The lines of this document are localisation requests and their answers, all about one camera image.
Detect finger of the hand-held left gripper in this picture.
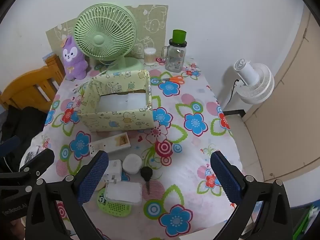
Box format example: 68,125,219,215
0,148,55,193
0,135,20,155

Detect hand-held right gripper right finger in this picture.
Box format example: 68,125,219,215
210,151,293,240

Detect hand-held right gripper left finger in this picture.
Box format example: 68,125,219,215
25,151,110,240

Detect white charger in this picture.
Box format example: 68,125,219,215
102,159,122,183

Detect clear white rectangular box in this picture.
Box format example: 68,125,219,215
104,181,142,204

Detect long white box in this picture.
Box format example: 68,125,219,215
89,133,131,155

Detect green panda case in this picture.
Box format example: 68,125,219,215
97,187,133,217

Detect white round case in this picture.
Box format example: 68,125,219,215
122,153,142,175

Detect black key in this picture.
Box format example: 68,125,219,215
140,167,153,195

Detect yellow cartoon printed box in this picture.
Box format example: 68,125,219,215
77,69,154,132

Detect white printed bag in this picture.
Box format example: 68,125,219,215
19,133,50,167

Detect black cloth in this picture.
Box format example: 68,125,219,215
0,105,48,173

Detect floral tablecloth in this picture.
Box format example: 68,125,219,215
20,60,247,238

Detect wooden chair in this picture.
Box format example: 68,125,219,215
0,54,66,113

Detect beige door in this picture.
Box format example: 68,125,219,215
244,5,320,183

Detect green plastic object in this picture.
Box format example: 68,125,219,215
292,205,315,240

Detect white standing fan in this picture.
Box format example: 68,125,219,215
234,58,275,105

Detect purple plush toy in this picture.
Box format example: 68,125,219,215
61,36,88,80

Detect orange scissors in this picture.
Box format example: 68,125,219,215
156,75,185,84

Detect glass mug jar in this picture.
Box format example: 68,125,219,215
161,39,187,72

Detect cotton swab container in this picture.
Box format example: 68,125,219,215
144,47,157,66

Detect green desk fan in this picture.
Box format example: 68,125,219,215
74,4,145,72

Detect green plastic cup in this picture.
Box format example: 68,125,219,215
172,29,187,43

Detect cartoon printed paper sheet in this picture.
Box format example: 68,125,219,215
45,4,168,67

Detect black fan cable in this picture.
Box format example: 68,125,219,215
226,79,240,108

